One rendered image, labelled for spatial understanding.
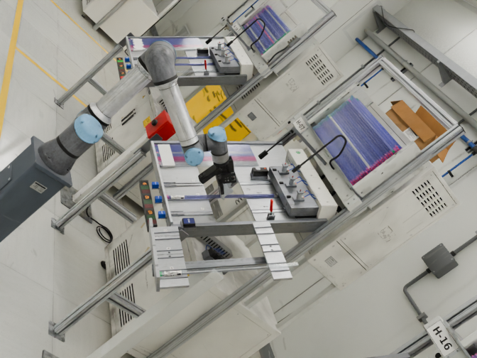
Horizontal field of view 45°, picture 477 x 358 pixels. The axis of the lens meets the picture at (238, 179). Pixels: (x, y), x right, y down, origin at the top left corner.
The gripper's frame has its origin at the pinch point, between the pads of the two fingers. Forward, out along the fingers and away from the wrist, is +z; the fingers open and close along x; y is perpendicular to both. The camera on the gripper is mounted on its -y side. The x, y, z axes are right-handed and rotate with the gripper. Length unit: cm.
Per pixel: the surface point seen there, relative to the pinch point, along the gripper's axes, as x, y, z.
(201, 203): -3.9, -10.0, -1.8
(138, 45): 178, -18, -5
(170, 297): -50, -32, 3
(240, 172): 20.1, 14.0, 4.4
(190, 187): 8.9, -12.4, -2.4
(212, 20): 584, 102, 147
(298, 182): 2.1, 37.6, 4.3
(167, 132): 79, -15, 9
